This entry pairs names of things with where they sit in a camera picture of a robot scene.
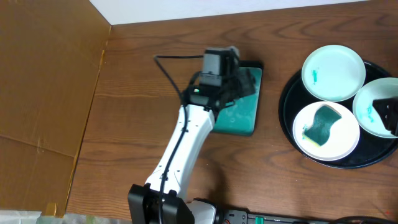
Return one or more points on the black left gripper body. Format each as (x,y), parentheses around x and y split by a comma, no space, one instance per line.
(243,83)

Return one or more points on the pale green plate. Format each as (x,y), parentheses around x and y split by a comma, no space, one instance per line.
(365,113)
(333,73)

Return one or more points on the white plate front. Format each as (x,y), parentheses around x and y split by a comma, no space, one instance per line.
(344,134)

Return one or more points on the green yellow scrub sponge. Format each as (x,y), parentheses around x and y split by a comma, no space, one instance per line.
(319,132)

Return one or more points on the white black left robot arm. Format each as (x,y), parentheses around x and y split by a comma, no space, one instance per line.
(162,198)

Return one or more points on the black rectangular soap water tray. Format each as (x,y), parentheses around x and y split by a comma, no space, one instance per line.
(240,117)

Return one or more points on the brown cardboard panel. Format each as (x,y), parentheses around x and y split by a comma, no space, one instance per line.
(51,55)

